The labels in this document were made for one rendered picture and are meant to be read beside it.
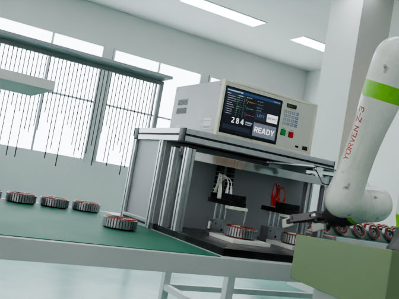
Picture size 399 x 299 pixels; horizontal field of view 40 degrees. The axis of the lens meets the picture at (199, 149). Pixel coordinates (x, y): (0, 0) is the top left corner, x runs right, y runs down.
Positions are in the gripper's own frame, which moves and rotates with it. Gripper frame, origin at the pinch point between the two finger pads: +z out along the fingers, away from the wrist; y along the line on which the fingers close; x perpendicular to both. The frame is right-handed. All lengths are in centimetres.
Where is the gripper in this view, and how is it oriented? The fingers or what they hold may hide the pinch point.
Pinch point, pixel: (299, 225)
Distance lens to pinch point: 201.2
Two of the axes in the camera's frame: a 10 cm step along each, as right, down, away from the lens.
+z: -5.1, 3.0, 8.1
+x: 0.0, 9.4, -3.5
